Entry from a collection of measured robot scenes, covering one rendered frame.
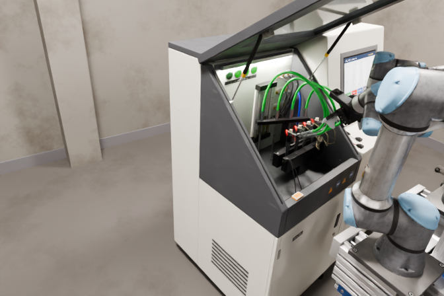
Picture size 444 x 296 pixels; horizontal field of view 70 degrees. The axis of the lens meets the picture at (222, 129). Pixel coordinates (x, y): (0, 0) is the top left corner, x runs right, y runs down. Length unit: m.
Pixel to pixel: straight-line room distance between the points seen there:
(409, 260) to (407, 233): 0.11
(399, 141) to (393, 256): 0.42
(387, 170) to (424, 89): 0.25
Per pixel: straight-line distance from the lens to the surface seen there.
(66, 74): 3.13
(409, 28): 4.56
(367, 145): 2.03
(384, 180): 0.99
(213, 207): 1.83
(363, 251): 1.24
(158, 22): 3.55
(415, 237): 1.14
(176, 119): 1.83
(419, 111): 0.85
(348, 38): 2.09
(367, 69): 2.31
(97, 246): 2.64
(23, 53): 3.30
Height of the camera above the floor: 1.87
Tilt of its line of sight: 28 degrees down
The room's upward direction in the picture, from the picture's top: 3 degrees clockwise
